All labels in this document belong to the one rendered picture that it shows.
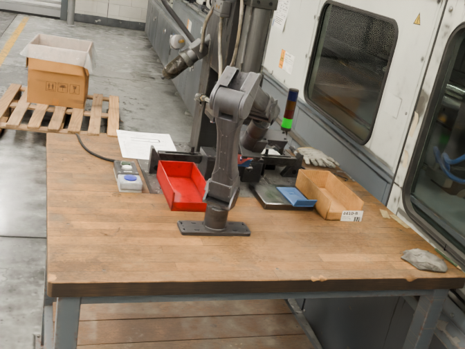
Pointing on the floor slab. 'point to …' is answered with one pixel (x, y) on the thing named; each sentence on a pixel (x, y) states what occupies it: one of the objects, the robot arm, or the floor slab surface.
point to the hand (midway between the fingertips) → (239, 161)
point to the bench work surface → (209, 264)
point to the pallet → (15, 115)
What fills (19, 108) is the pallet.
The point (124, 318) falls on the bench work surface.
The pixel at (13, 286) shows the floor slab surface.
